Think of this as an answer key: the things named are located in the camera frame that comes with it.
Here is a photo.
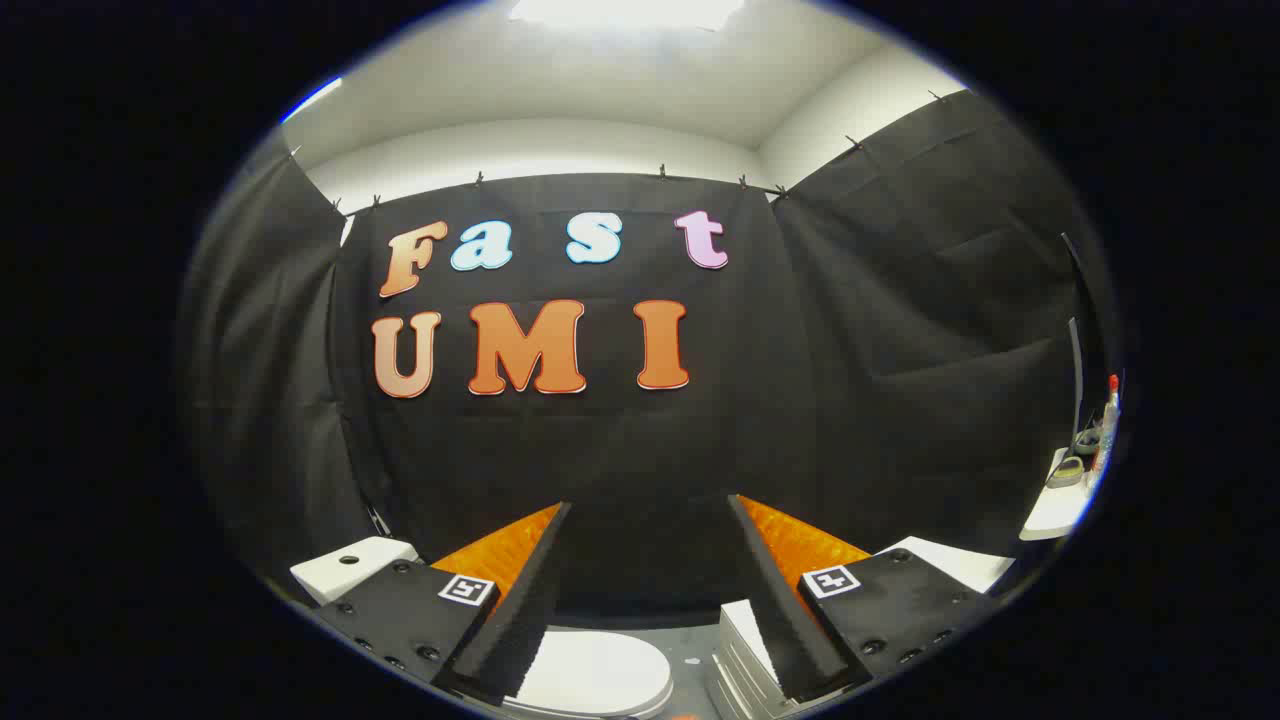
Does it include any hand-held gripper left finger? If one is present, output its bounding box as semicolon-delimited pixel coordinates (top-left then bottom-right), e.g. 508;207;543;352
312;502;574;703

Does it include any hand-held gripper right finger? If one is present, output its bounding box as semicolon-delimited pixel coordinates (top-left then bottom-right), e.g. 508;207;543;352
727;494;998;703

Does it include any white toilet lid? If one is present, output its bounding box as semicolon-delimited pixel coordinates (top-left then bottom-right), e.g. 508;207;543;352
500;628;674;717

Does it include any white toilet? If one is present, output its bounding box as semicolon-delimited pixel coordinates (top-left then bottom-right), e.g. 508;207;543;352
290;537;677;720

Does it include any white drawer cabinet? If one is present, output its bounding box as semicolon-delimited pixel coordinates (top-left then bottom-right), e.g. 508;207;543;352
708;537;1016;720

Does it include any white shelf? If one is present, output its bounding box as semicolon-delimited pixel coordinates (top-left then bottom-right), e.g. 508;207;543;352
1020;448;1093;542

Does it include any red capped spray bottle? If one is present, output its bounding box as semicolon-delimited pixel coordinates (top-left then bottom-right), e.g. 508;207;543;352
1092;375;1122;491

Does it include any ceiling light panel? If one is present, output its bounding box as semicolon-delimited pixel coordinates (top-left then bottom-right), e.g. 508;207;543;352
508;0;746;31

